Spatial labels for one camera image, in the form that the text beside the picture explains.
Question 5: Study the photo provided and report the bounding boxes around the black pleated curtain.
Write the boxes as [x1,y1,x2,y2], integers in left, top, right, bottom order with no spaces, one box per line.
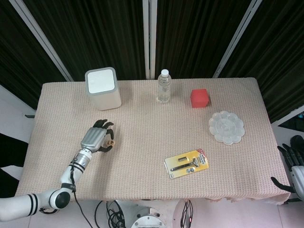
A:
[155,0,252,78]
[219,0,304,123]
[22,0,146,81]
[0,0,68,110]

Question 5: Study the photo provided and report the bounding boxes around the black floor cable bundle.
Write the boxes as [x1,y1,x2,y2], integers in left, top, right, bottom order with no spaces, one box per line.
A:
[95,200,126,228]

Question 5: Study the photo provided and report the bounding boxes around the clear flower-shaped paint palette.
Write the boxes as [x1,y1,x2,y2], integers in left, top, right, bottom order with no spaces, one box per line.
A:
[209,110,245,145]

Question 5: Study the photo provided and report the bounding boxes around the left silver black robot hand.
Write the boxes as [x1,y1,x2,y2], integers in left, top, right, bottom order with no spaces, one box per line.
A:
[80,119,116,154]

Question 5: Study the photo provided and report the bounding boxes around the person's black trousers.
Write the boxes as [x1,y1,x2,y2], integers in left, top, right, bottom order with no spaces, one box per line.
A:
[0,133,29,198]

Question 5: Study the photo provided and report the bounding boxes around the clear plastic water bottle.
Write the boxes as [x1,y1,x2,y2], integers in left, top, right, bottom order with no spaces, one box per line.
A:
[156,69,172,104]

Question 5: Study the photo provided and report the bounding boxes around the red cube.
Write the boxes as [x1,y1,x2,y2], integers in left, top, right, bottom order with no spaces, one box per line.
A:
[190,88,211,108]

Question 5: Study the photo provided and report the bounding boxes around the yellow razor blister pack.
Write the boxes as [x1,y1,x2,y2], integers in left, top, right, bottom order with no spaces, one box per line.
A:
[164,148,210,180]

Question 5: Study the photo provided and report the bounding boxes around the grey metal frame post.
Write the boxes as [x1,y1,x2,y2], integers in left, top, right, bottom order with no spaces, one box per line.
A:
[270,105,304,129]
[142,0,158,80]
[9,0,74,82]
[213,0,262,78]

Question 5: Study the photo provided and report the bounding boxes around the black cable with red light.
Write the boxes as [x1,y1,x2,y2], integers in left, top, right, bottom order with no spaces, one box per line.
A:
[180,199,193,228]

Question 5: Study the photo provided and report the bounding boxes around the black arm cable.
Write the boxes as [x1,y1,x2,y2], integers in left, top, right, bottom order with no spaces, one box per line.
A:
[68,161,92,228]

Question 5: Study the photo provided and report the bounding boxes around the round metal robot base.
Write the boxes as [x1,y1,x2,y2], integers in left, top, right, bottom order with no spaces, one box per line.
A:
[130,206,168,228]

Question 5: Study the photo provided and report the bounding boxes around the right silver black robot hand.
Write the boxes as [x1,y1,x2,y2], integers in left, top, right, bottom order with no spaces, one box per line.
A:
[270,142,304,193]

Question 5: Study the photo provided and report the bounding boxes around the beige woven tablecloth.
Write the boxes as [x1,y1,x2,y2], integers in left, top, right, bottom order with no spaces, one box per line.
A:
[15,77,291,206]

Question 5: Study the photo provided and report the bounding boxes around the white square bin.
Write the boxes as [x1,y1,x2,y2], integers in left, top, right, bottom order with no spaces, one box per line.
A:
[85,66,122,111]

